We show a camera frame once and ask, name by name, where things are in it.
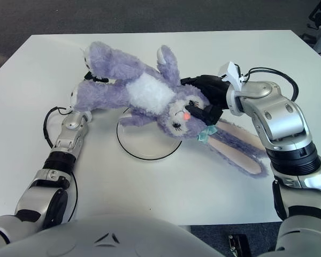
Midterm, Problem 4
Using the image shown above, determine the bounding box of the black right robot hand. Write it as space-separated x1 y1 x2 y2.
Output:
180 74 233 127

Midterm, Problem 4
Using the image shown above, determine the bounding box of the thin black left elbow cable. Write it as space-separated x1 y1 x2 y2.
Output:
61 173 79 223

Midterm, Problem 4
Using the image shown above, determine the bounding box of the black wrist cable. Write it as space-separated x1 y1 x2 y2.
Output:
42 106 72 148
243 67 299 102

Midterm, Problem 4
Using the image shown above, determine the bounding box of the grey robot torso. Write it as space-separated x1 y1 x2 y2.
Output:
0 216 225 257

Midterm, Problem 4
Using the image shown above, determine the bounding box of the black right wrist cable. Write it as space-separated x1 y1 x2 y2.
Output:
243 67 299 102

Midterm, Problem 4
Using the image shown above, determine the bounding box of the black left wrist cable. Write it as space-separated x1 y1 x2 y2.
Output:
42 106 72 148

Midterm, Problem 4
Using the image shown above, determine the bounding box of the white plate with black rim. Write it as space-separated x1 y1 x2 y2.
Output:
116 107 182 162

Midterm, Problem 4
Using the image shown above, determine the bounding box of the white right wrist connector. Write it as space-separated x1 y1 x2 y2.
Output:
218 61 248 93

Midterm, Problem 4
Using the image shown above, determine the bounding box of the purple plush bunny doll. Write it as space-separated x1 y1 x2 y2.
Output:
68 41 270 179

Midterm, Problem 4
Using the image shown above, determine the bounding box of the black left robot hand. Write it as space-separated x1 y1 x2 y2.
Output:
83 71 109 84

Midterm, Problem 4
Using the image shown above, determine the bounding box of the black metal bracket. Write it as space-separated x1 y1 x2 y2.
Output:
228 234 248 257

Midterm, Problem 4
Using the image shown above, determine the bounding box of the black office chair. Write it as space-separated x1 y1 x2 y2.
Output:
301 0 321 41

